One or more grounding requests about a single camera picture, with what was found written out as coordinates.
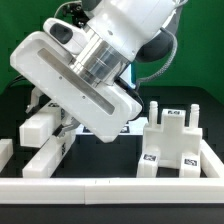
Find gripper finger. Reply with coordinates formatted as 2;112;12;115
54;114;80;138
26;87;43;114

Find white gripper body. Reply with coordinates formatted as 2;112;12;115
10;31;142;143

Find white chair side frame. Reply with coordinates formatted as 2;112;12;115
19;101;76;178

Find white chair seat block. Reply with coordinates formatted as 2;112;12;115
142;101;202;169

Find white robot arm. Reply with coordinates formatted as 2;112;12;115
10;0;182;143

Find white flat chair panel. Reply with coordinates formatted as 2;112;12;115
76;117;148;135

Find black cables at base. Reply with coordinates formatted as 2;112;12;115
3;74;26;94

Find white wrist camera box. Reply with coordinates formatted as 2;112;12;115
43;18;89;55

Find white border fence frame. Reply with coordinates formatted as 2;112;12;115
0;144;224;205

